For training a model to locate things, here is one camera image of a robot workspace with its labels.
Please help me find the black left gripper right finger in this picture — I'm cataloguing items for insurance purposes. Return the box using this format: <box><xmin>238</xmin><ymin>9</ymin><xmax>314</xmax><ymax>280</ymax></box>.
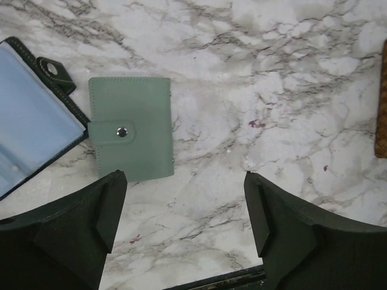
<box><xmin>244</xmin><ymin>172</ymin><xmax>386</xmax><ymax>289</ymax></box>

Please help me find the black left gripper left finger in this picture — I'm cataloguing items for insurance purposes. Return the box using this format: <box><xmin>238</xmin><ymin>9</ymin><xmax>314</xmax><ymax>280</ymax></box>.
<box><xmin>1</xmin><ymin>170</ymin><xmax>127</xmax><ymax>289</ymax></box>

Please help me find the light green card holder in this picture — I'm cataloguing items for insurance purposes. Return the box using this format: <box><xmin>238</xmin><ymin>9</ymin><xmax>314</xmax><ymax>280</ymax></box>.
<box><xmin>88</xmin><ymin>77</ymin><xmax>174</xmax><ymax>182</ymax></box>

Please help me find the brown woven basket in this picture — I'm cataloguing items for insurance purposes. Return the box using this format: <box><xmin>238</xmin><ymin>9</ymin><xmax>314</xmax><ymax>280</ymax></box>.
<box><xmin>374</xmin><ymin>41</ymin><xmax>387</xmax><ymax>158</ymax></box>

